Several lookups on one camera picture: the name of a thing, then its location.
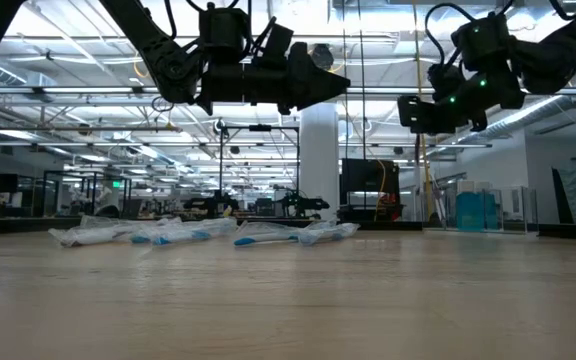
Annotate black hanging cable loop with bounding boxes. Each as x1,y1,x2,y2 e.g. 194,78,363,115
150,95,175,114

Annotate black aluminium table frame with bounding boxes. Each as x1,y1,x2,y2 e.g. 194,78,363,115
0,215,576,240

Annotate white building column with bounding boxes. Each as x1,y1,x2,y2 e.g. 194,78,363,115
299,102,340,224

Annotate thin black hanging cable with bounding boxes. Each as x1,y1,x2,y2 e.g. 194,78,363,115
358,0,368,211
341,0,350,161

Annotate blue plastic cup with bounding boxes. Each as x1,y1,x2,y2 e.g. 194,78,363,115
455,179,485,233

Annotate black background gantry frame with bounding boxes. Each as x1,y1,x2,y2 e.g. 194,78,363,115
217,123,302,219

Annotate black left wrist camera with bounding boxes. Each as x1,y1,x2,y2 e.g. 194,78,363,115
255,22,295,66

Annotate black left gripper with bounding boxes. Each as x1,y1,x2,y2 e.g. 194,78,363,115
196,42,352,116

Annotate black background workstation frame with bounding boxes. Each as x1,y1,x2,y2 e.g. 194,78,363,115
41,170,133,218

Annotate clear acrylic organizer box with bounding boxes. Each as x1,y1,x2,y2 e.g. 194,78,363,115
442,185,540,235

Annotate purple bagged toothbrush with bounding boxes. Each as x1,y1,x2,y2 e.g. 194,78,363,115
80,214,184,240
47,225,179,249

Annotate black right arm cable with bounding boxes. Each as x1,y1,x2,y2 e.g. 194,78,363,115
423,2,469,69

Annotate black equipment cabinet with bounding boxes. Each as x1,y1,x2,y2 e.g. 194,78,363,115
340,158,402,224

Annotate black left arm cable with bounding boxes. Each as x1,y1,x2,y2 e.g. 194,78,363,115
162,0,277,56

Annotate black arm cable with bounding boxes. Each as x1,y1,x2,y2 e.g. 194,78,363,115
423,2,469,69
162,0,277,56

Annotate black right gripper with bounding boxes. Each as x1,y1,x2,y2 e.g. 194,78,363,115
397,69,527,135

